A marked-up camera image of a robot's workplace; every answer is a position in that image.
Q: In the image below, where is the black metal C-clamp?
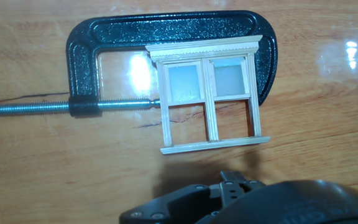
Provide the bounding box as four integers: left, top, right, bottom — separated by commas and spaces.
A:
0, 10, 278, 118

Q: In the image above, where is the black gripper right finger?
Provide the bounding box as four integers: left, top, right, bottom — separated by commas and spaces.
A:
237, 170, 267, 192

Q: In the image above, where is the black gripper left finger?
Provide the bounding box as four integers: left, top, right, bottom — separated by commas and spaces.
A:
119, 170, 247, 224

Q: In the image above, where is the small wooden window sash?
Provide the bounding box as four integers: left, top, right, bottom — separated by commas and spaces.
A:
163, 61, 205, 106
209, 56, 251, 102

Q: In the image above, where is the miniature wooden window frame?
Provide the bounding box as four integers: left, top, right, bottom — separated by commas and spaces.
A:
144, 34, 272, 156

